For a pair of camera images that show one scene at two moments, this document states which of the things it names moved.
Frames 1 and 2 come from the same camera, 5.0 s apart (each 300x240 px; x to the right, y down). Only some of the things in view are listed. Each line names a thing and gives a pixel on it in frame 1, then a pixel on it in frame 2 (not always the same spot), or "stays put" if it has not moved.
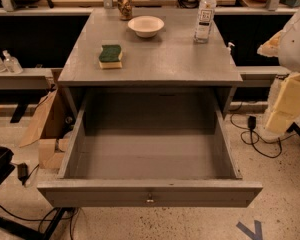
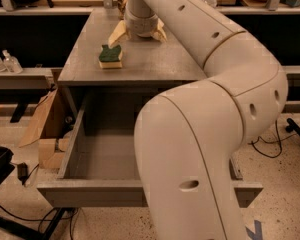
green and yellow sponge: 110,56 stays put
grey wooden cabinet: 171,60 stays put
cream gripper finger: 272,46 -> 146,26
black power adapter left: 22,172 stays put
